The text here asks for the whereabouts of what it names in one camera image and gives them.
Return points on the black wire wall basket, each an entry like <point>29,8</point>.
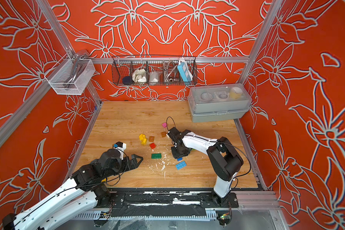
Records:
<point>159,73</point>

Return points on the grey plastic storage box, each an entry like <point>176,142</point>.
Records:
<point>218,102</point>

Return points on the metal tongs in bin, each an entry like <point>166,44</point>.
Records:
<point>79,65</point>

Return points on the yellow lego brick front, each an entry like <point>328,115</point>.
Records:
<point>144,141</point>

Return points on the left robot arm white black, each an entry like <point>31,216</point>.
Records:
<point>85,180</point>

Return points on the white crumpled bag in basket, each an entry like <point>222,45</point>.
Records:
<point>139,76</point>

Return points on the aluminium rear rail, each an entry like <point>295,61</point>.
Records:
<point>198,60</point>

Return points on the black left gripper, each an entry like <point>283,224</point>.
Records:
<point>129,161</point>

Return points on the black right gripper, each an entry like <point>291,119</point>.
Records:
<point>186,153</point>

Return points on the red lego brick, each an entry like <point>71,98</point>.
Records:
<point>152,145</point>

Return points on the yellow lego brick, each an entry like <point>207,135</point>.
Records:
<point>142,137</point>
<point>144,141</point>

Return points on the aluminium frame post left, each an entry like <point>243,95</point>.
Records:
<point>64,41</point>

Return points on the aluminium frame post right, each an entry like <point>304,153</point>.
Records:
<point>268,20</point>

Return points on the aluminium frame post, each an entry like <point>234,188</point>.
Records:
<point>64,41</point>
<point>268,20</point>

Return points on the light blue lego plate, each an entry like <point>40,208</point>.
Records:
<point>181,165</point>

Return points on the aluminium frame rail left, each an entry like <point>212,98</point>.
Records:
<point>22,112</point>

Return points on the clear plastic wall bin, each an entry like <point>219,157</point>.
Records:
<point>57,79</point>

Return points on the light blue box in basket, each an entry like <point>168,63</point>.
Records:
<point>184,71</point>

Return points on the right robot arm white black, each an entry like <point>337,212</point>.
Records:
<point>224,158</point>

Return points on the yellow lego brick rear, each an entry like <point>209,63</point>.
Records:
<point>142,137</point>

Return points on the dark green lego plate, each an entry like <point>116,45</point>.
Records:
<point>156,156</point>

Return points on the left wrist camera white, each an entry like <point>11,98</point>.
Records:
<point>120,146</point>

